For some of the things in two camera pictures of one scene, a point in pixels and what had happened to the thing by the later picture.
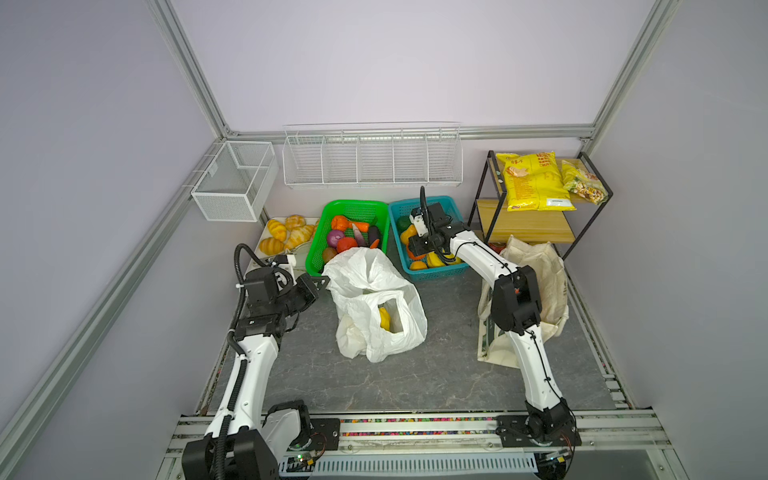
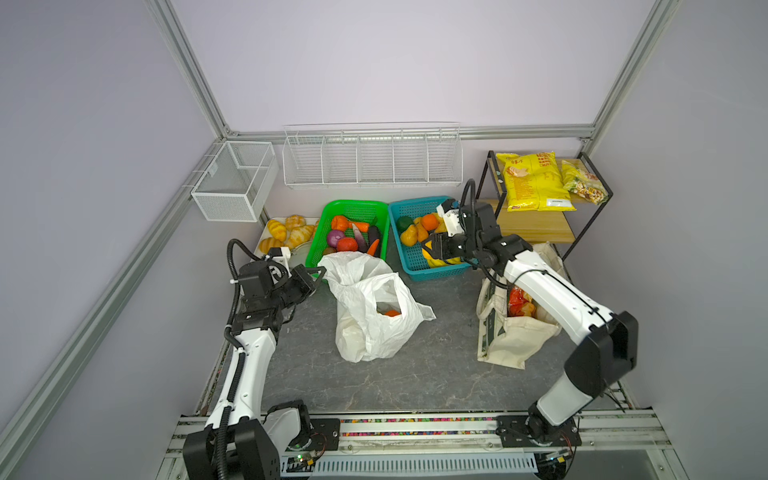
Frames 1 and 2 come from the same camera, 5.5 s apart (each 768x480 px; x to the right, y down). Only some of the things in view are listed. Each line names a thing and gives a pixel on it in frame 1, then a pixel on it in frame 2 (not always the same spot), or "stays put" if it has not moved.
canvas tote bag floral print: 494,343 stays put
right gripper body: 423,244 to 460,248
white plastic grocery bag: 361,280 stays put
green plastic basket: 374,213 stays put
